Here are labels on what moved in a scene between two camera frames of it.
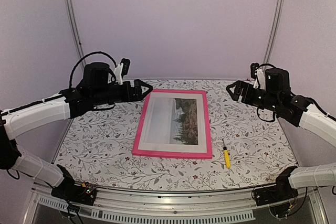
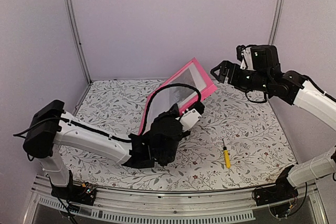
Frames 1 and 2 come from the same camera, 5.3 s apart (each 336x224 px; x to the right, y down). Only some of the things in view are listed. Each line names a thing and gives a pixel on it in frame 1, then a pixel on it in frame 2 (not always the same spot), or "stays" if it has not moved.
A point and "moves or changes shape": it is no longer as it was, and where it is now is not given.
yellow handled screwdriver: [227, 156] stays
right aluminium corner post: [276, 20] stays
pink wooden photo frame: [175, 124] moves or changes shape
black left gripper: [128, 95] → [173, 113]
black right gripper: [240, 85] → [225, 65]
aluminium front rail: [235, 205] stays
